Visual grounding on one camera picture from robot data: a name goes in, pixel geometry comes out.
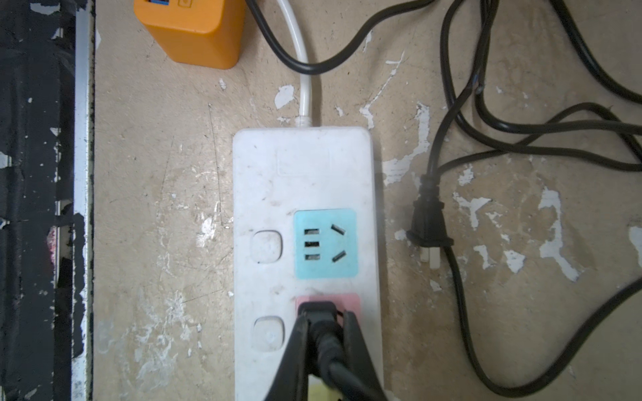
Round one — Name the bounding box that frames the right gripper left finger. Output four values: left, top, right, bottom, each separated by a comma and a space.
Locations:
264, 315, 310, 401

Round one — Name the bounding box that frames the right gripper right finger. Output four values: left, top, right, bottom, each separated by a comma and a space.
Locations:
341, 310, 387, 400

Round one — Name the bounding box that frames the black mounting rail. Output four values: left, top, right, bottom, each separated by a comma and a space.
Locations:
1, 1, 95, 400

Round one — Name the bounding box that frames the white multicolour power strip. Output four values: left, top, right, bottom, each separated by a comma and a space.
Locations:
232, 127, 384, 400

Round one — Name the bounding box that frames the large dryer white cable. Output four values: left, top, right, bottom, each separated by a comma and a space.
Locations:
275, 0, 314, 129

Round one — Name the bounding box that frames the far left dryer cable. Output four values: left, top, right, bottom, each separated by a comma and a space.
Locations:
242, 0, 437, 76

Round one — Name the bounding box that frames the orange power strip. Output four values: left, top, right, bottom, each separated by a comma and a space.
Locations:
134, 0, 246, 70

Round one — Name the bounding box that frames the pink dryer black cable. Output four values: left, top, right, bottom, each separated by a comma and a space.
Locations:
548, 0, 642, 106

